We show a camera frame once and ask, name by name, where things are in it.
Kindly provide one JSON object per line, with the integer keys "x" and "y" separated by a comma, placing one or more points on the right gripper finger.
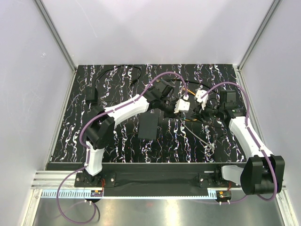
{"x": 199, "y": 119}
{"x": 198, "y": 111}

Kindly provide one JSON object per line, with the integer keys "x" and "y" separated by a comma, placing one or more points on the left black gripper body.
{"x": 168, "y": 107}

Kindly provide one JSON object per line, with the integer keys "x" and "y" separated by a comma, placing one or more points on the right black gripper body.
{"x": 210, "y": 110}

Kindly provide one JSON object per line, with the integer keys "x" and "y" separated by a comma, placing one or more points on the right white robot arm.
{"x": 263, "y": 172}

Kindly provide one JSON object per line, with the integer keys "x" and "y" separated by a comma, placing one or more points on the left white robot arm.
{"x": 98, "y": 132}

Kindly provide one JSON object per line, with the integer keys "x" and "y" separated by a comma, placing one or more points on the black marble pattern mat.
{"x": 186, "y": 141}

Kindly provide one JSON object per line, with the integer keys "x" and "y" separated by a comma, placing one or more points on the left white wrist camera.
{"x": 182, "y": 104}

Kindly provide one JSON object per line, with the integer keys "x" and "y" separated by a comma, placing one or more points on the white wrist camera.
{"x": 201, "y": 97}
{"x": 182, "y": 104}

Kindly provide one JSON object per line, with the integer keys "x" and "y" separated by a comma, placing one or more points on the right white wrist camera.
{"x": 201, "y": 97}

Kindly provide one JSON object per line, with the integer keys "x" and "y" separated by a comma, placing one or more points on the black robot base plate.
{"x": 178, "y": 167}

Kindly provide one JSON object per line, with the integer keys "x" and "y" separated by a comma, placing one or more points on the right aluminium frame post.
{"x": 263, "y": 25}

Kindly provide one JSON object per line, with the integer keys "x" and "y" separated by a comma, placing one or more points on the white slotted cable duct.
{"x": 133, "y": 193}

